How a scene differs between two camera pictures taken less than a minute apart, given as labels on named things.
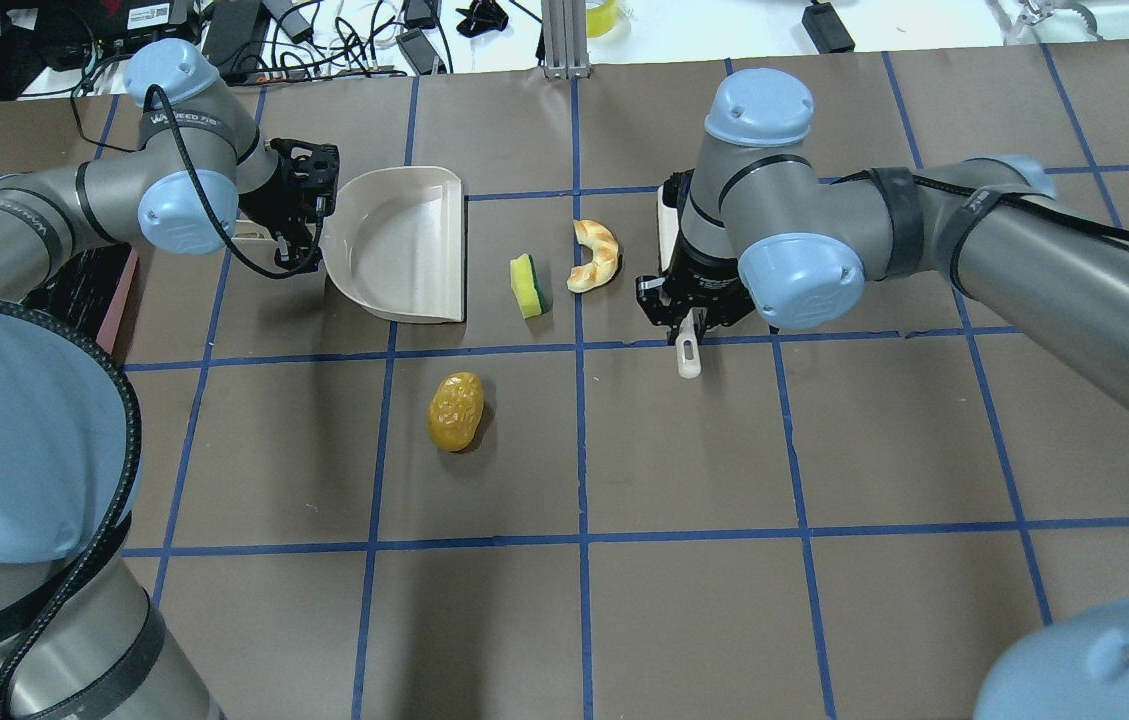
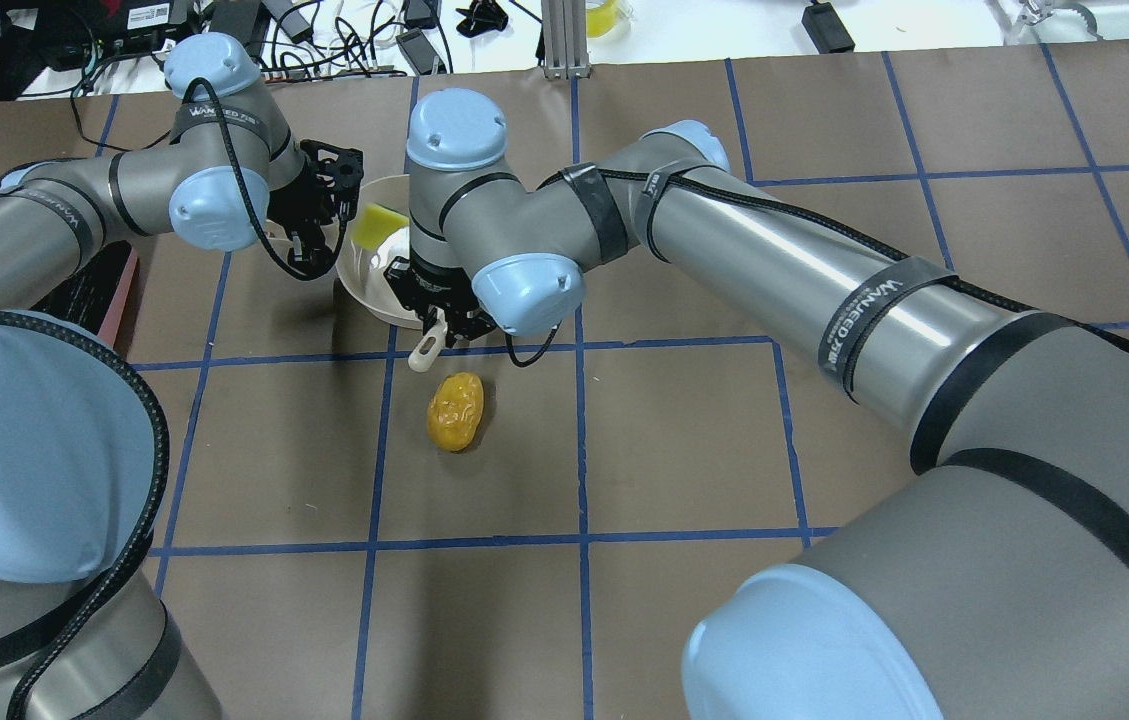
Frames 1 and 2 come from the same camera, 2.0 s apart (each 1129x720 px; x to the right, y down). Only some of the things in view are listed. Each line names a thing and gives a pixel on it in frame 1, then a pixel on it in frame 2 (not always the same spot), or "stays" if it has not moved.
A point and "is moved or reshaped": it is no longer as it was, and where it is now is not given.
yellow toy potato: x=455 y=409 stays
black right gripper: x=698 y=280 -> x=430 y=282
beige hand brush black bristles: x=671 y=198 -> x=434 y=327
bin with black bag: x=89 y=290 stays
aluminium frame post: x=564 y=40 stays
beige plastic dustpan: x=393 y=242 stays
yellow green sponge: x=526 y=287 is moved or reshaped
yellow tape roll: x=601 y=19 stays
